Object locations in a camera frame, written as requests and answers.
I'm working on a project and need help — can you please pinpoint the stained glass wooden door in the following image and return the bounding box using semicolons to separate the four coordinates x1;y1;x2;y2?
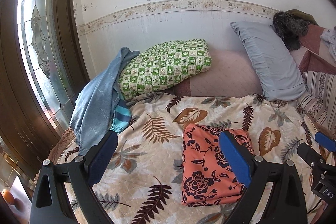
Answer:
1;0;89;177

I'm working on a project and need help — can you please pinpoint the black furry item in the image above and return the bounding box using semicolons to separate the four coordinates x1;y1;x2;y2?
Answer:
273;11;309;51

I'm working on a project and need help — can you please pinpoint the orange floral garment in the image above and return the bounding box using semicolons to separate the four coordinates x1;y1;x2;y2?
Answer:
182;124;244;207

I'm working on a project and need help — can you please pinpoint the leaf pattern fleece blanket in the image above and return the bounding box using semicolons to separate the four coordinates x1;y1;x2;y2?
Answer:
53;92;332;224

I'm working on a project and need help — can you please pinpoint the blue-grey cloth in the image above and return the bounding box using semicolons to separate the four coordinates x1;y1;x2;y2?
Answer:
70;47;139;155

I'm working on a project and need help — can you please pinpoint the white crumpled cloth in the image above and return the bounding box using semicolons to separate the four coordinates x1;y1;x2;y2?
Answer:
320;26;336;56

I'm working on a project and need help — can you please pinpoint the striped beige blanket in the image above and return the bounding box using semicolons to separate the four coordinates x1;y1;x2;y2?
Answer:
297;71;336;139

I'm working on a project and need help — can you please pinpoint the orange fruit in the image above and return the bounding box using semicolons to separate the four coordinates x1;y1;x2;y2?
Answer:
2;189;15;205

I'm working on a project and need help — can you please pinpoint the teal striped knit sweater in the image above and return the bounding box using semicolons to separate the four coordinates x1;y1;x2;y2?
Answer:
110;99;131;134

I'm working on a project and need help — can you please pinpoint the green checkered pillow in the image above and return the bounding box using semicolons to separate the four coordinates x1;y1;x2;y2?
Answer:
119;39;212;100

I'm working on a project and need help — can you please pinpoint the maroon pink headboard cloth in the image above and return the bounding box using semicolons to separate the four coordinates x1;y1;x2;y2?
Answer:
290;24;335;75

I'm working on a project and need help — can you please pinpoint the grey-blue pillow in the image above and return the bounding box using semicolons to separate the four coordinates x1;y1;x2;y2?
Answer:
230;21;306;101

